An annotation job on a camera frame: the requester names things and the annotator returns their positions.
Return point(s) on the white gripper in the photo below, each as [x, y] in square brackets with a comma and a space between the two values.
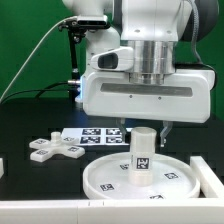
[183, 97]

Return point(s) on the white round table top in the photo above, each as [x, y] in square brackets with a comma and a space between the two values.
[115, 176]

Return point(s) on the white cross-shaped table base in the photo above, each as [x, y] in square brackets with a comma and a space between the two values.
[45, 149]

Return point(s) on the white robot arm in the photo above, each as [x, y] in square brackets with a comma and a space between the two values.
[151, 27]

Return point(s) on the white marker sheet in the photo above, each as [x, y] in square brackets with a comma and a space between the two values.
[94, 136]

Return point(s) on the white L-shaped corner fence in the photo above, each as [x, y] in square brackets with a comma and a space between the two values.
[206, 210]

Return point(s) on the white block at left edge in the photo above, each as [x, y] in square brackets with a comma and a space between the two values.
[1, 168]

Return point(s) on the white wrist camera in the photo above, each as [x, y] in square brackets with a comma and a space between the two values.
[120, 59]

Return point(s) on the black camera on stand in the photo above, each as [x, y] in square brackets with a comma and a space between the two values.
[77, 26]

